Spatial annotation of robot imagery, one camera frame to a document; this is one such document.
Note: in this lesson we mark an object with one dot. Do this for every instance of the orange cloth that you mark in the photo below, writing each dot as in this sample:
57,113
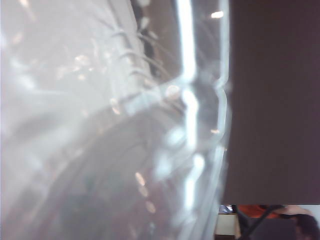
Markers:
255,210

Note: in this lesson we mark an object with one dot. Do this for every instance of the clear water bottle red label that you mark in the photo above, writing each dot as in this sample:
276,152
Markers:
100,125

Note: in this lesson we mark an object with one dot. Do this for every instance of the brown fabric desk divider panel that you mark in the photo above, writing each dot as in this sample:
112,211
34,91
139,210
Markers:
275,100

